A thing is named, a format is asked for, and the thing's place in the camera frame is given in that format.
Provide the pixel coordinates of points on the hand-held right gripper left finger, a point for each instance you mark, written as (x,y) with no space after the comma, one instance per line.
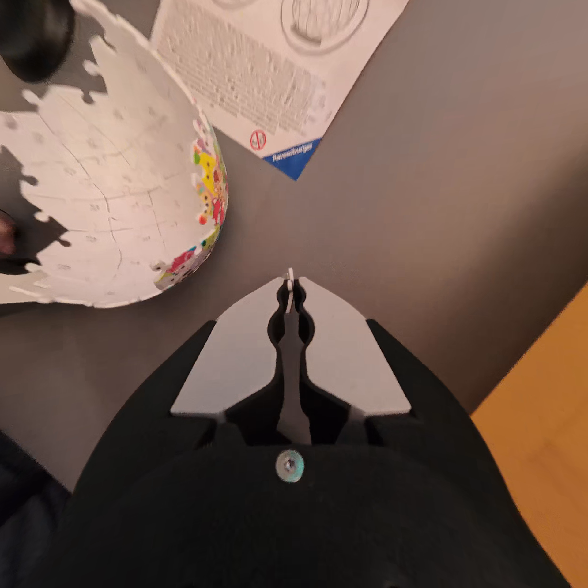
(234,363)

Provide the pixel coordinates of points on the person's dark clothing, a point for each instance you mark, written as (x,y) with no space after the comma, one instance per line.
(27,514)

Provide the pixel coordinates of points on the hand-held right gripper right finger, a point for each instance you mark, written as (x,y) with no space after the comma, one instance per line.
(353,363)

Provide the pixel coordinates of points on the partly built puzzle ball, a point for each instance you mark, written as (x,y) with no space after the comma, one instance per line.
(115,183)

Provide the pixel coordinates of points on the single white puzzle piece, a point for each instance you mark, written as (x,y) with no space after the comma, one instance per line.
(290,289)

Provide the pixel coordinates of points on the yellow plastic bin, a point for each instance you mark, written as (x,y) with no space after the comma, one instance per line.
(542,436)

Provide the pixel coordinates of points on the black round ball stand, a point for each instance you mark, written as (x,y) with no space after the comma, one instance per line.
(32,36)

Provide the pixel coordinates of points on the white instruction leaflet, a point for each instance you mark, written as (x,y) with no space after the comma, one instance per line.
(275,69)

